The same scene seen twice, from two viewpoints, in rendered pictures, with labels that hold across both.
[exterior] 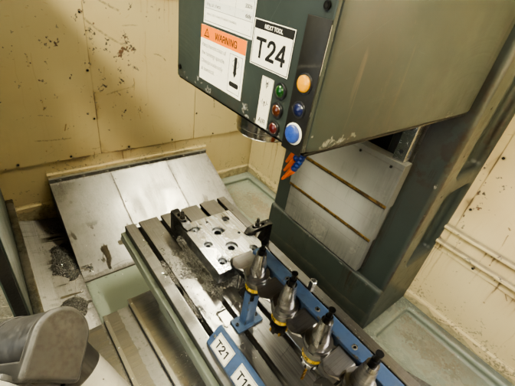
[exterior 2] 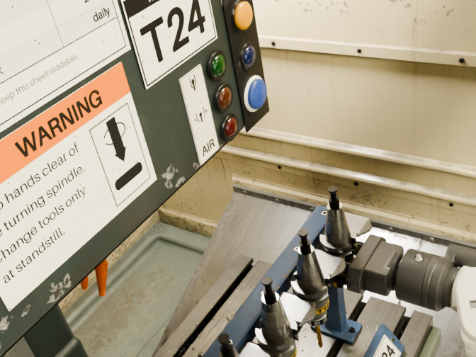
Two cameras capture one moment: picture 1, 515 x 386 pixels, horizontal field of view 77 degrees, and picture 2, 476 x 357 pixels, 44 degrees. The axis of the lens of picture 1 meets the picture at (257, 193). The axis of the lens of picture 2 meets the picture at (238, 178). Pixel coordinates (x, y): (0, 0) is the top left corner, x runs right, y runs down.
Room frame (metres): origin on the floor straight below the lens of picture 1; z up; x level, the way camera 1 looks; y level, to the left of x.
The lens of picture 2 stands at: (0.59, 0.47, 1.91)
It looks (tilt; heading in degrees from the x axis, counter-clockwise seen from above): 35 degrees down; 263
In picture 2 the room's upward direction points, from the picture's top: 12 degrees counter-clockwise
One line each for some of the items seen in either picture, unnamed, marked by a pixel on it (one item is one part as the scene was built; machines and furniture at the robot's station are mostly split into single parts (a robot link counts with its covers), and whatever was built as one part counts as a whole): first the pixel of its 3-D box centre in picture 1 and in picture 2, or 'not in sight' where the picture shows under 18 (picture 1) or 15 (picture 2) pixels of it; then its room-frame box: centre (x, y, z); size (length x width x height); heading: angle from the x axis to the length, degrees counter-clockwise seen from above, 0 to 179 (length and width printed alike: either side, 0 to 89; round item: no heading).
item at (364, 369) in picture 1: (366, 373); (336, 221); (0.35, -0.27, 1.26); 0.04 x 0.04 x 0.07
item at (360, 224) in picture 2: not in sight; (351, 224); (0.31, -0.30, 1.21); 0.07 x 0.05 x 0.01; 133
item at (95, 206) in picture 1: (163, 211); not in sight; (1.33, 0.47, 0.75); 0.89 x 0.67 x 0.26; 133
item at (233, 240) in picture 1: (224, 242); not in sight; (0.95, 0.10, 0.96); 0.29 x 0.23 x 0.05; 43
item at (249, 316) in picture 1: (252, 292); not in sight; (0.66, -0.04, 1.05); 0.10 x 0.05 x 0.30; 133
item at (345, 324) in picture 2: not in sight; (331, 279); (0.34, -0.34, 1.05); 0.10 x 0.05 x 0.30; 133
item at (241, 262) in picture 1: (244, 261); not in sight; (0.62, 0.00, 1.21); 0.07 x 0.05 x 0.01; 133
